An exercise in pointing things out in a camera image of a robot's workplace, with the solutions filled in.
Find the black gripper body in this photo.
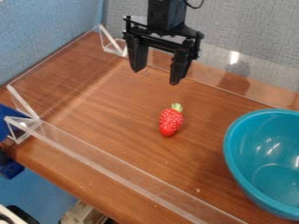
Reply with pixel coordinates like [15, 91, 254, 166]
[124, 0, 204, 60]

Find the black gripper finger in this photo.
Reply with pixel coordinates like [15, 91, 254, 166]
[127, 36, 148, 73]
[170, 48, 192, 85]

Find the red toy strawberry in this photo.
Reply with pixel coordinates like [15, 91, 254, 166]
[159, 103, 183, 137]

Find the blue plastic bowl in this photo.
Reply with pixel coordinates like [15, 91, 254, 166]
[223, 108, 299, 222]

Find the blue clamp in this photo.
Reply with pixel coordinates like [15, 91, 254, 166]
[0, 103, 29, 180]

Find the white box under table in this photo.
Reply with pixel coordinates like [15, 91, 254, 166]
[60, 200, 108, 224]

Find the black white object bottom left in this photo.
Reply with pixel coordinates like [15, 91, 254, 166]
[0, 204, 40, 224]

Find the black cable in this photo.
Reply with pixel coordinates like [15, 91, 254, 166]
[183, 0, 206, 10]

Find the clear acrylic barrier frame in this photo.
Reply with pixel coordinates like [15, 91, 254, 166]
[0, 30, 299, 224]

